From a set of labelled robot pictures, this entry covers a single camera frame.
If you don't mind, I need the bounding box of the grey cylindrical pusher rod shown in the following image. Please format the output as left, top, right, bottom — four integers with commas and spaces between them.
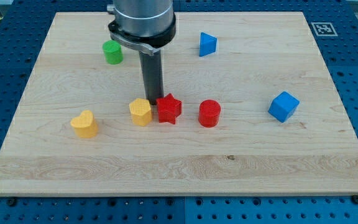
139, 51, 163, 105

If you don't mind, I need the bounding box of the yellow hexagon block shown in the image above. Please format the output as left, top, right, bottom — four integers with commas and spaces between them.
129, 98, 152, 126

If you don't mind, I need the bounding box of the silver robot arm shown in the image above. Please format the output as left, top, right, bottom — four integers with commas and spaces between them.
107, 0, 176, 105

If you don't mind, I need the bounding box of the green cylinder block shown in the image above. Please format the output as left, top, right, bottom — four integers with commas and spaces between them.
102, 40, 123, 65

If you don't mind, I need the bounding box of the red star block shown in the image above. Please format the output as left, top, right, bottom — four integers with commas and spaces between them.
157, 93, 182, 124

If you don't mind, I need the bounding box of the blue triangle block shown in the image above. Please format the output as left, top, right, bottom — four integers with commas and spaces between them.
199, 32, 218, 57

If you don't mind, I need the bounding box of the red cylinder block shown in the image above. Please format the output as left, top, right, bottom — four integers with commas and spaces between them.
198, 100, 221, 128

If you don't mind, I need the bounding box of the yellow heart block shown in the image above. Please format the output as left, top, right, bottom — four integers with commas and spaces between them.
70, 110, 98, 138

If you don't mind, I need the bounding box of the wooden board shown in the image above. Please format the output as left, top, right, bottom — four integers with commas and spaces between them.
0, 12, 358, 197

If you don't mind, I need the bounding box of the blue cube block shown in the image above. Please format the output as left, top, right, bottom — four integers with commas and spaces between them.
268, 91, 300, 123

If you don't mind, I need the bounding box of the white fiducial marker tag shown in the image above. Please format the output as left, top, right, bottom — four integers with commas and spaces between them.
311, 22, 337, 37

